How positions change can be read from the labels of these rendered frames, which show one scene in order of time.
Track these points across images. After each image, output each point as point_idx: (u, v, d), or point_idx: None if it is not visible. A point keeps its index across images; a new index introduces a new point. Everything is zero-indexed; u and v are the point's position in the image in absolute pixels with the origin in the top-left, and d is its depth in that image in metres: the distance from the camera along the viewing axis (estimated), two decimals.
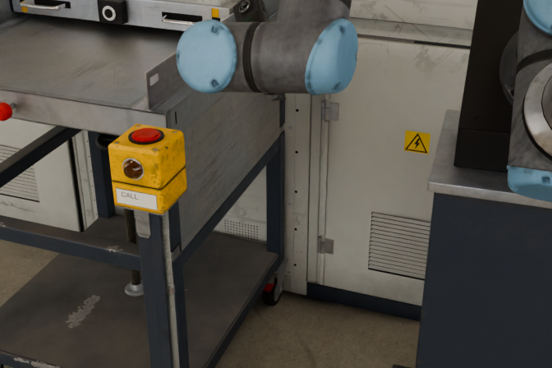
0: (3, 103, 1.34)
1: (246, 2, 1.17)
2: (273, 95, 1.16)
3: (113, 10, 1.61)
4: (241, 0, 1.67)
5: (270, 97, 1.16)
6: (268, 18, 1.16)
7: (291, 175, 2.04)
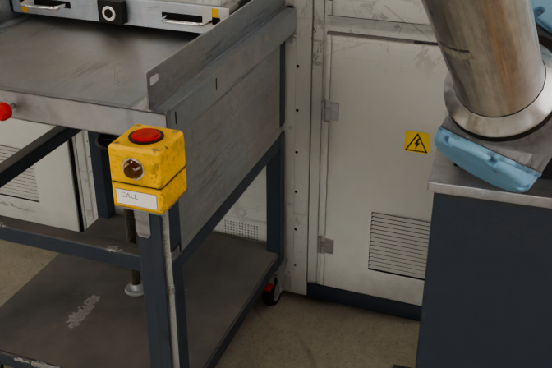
0: (3, 103, 1.34)
1: None
2: None
3: (113, 10, 1.61)
4: (241, 0, 1.67)
5: None
6: None
7: (291, 175, 2.04)
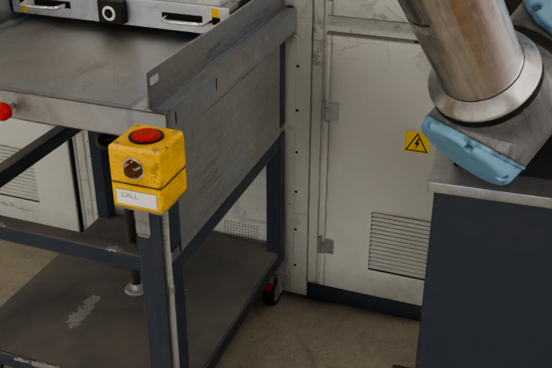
0: (3, 103, 1.34)
1: None
2: None
3: (113, 10, 1.61)
4: (241, 0, 1.67)
5: None
6: None
7: (291, 175, 2.04)
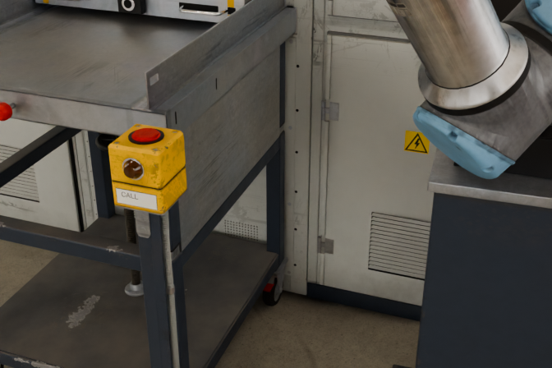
0: (3, 103, 1.34)
1: None
2: None
3: (132, 0, 1.68)
4: None
5: None
6: None
7: (291, 175, 2.04)
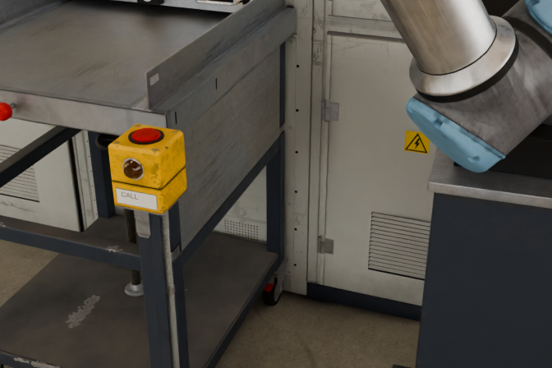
0: (3, 103, 1.34)
1: None
2: None
3: None
4: None
5: None
6: None
7: (291, 175, 2.04)
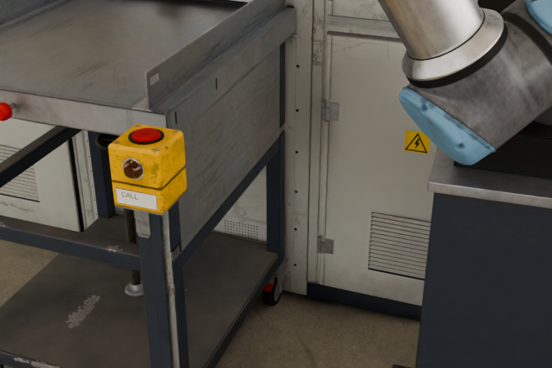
0: (3, 103, 1.34)
1: None
2: None
3: None
4: None
5: None
6: None
7: (291, 175, 2.04)
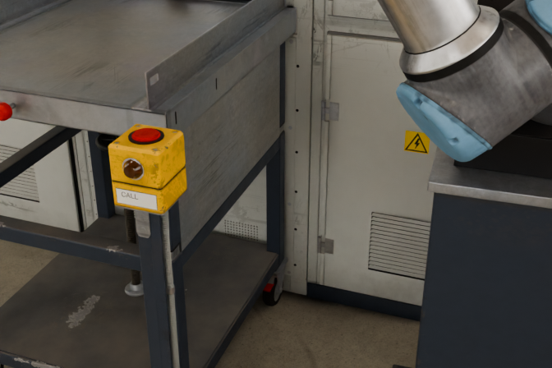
0: (3, 103, 1.34)
1: None
2: None
3: None
4: None
5: None
6: None
7: (291, 175, 2.04)
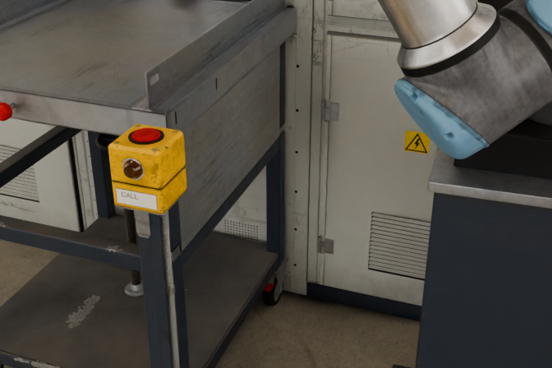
0: (3, 103, 1.34)
1: None
2: None
3: None
4: None
5: None
6: None
7: (291, 175, 2.04)
